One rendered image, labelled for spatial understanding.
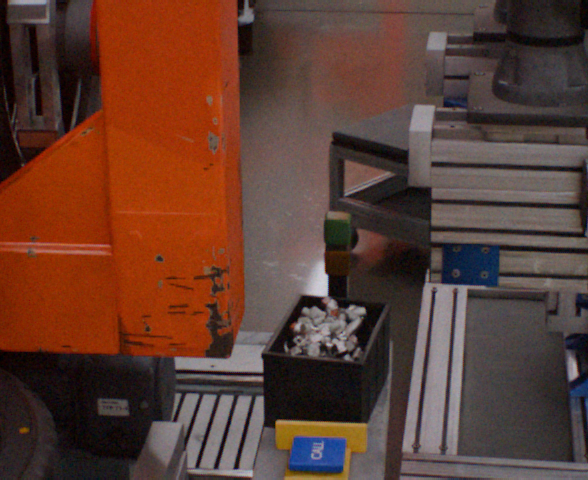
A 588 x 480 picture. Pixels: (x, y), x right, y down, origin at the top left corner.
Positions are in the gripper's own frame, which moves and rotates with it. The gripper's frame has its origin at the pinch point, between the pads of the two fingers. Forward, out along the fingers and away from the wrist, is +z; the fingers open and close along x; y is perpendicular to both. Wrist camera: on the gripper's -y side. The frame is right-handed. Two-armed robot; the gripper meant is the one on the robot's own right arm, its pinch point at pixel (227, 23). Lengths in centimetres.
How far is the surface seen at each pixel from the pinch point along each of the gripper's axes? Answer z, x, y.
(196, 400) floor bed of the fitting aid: 0, -9, -77
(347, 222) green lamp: 52, 25, -17
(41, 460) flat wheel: 96, -11, -33
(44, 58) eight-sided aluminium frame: 44.0, -21.4, 4.8
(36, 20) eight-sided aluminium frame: 44, -22, 11
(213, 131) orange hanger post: 71, 9, 2
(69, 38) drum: 23.9, -22.9, 3.0
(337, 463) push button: 90, 26, -35
